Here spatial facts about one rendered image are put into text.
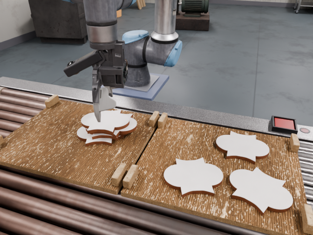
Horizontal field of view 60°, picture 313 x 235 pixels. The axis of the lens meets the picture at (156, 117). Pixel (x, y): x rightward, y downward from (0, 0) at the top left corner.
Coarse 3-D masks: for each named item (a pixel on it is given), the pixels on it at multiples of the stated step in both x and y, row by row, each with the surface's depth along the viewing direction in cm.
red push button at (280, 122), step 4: (276, 120) 91; (280, 120) 91; (284, 120) 91; (288, 120) 91; (292, 120) 91; (276, 124) 89; (280, 124) 89; (284, 124) 89; (288, 124) 89; (292, 124) 89; (288, 128) 87; (292, 128) 87
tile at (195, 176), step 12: (168, 168) 68; (180, 168) 68; (192, 168) 68; (204, 168) 68; (216, 168) 68; (168, 180) 64; (180, 180) 64; (192, 180) 64; (204, 180) 64; (216, 180) 64; (192, 192) 62; (204, 192) 62
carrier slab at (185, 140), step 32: (160, 128) 86; (192, 128) 86; (224, 128) 86; (160, 160) 72; (224, 160) 72; (256, 160) 72; (288, 160) 72; (128, 192) 63; (160, 192) 63; (224, 192) 63; (256, 224) 56; (288, 224) 56
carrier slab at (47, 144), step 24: (48, 120) 89; (72, 120) 89; (144, 120) 89; (24, 144) 79; (48, 144) 79; (72, 144) 79; (96, 144) 79; (120, 144) 79; (144, 144) 79; (24, 168) 71; (48, 168) 70; (72, 168) 70; (96, 168) 70
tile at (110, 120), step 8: (104, 112) 85; (112, 112) 85; (120, 112) 85; (88, 120) 81; (96, 120) 81; (104, 120) 81; (112, 120) 81; (120, 120) 81; (128, 120) 81; (88, 128) 77; (96, 128) 77; (104, 128) 77; (112, 128) 77; (120, 128) 78
